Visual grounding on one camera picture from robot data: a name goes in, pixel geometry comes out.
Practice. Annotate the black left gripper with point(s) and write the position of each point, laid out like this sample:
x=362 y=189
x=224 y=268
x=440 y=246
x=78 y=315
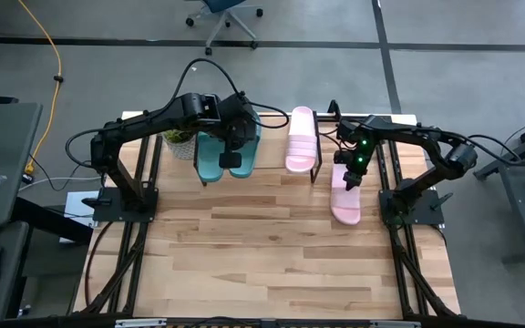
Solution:
x=239 y=127

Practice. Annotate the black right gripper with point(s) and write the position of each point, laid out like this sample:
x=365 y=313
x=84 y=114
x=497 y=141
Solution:
x=356 y=168

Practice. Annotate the pink foam slide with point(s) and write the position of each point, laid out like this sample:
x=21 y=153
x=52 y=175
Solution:
x=346 y=207
x=302 y=146

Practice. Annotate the green foam slide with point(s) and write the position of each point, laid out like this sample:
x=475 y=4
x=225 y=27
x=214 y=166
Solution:
x=210 y=164
x=249 y=161

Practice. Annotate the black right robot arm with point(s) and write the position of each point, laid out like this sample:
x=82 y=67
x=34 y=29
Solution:
x=426 y=136

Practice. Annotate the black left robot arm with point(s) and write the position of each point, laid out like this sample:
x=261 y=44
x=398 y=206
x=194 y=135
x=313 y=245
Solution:
x=144 y=120

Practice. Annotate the succulent in patterned white pot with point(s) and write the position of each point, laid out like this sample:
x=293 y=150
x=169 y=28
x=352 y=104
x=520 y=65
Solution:
x=180 y=146

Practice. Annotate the blue office chair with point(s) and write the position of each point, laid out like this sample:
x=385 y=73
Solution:
x=226 y=4

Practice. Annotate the dark metal stand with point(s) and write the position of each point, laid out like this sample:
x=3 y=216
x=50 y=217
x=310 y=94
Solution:
x=517 y=191

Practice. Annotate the white board under base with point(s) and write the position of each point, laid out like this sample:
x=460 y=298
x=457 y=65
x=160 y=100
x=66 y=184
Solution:
x=75 y=205

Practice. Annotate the black desk under mouse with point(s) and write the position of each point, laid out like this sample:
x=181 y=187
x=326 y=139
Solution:
x=14 y=273

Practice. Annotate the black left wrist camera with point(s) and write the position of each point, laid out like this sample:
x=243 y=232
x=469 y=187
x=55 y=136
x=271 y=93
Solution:
x=230 y=160

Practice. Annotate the wooden shelf with black frame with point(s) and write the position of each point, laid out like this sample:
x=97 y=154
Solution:
x=274 y=150

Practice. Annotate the black corner bracket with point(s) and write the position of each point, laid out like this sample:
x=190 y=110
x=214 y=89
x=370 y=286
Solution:
x=333 y=107

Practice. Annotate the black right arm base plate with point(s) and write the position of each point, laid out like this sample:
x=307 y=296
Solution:
x=431 y=214

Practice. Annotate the black aluminium table frame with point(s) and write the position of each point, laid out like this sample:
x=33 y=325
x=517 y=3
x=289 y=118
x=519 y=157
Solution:
x=404 y=273

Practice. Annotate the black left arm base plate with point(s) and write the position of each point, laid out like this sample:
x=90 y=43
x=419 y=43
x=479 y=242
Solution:
x=107 y=212

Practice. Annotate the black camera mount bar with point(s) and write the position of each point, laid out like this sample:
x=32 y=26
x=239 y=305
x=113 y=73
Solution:
x=262 y=324

